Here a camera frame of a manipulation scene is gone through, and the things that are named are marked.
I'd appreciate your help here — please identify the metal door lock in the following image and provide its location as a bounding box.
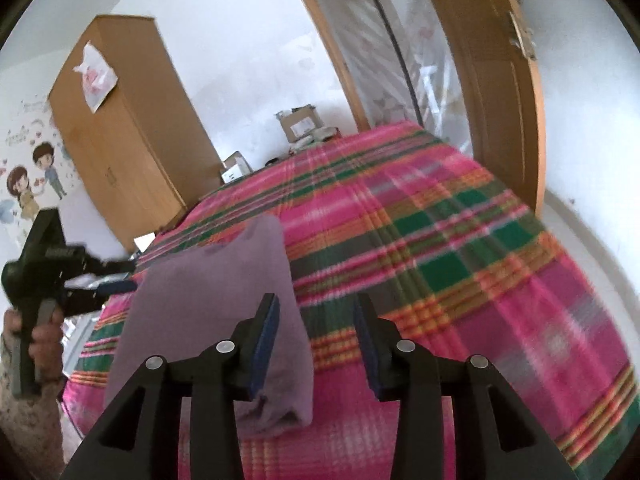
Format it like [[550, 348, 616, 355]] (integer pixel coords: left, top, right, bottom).
[[507, 10, 538, 61]]

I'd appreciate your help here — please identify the purple fleece garment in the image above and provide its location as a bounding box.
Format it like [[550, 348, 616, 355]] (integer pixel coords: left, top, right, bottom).
[[102, 215, 316, 436]]

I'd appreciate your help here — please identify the plaid bed blanket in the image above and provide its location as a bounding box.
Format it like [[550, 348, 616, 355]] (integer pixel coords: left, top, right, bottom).
[[62, 120, 633, 480]]

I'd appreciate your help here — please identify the wooden door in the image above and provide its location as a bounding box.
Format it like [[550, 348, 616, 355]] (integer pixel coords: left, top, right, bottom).
[[412, 0, 546, 216]]

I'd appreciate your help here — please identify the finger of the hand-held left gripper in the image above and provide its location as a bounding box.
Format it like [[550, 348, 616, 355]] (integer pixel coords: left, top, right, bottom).
[[82, 255, 139, 278], [64, 279, 139, 318]]

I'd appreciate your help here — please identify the person's left hand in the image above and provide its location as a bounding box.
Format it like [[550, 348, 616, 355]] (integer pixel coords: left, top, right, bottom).
[[2, 307, 66, 383]]

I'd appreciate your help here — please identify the brown cardboard box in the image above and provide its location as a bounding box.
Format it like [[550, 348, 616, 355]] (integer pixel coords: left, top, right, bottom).
[[276, 105, 323, 142]]

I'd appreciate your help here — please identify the person's left forearm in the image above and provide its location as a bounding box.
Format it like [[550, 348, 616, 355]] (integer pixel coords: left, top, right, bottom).
[[0, 332, 68, 480]]

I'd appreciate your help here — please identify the cartoon wall sticker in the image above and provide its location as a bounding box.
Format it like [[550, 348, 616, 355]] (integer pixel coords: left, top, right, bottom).
[[0, 100, 76, 241]]

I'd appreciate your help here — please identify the wooden door frame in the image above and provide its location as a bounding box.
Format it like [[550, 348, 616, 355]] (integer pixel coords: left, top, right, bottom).
[[280, 0, 371, 133]]

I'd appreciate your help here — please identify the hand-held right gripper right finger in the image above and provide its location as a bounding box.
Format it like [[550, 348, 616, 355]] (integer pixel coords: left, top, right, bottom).
[[352, 292, 578, 480]]

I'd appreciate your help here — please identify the white plastic bag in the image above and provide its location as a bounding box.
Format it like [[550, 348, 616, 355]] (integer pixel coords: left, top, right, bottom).
[[72, 41, 118, 113]]

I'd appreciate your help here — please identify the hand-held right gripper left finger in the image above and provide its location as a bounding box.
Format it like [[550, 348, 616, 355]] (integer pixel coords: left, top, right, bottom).
[[60, 292, 281, 480]]

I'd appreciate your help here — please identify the white carton box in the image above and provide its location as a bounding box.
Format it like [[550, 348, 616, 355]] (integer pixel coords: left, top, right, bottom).
[[221, 151, 252, 184]]

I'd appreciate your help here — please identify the clear plastic door curtain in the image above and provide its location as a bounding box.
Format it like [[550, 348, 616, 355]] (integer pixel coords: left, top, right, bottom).
[[300, 0, 473, 156]]

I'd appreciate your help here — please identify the wooden wardrobe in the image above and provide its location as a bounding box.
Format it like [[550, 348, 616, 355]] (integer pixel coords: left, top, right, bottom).
[[47, 15, 226, 253]]

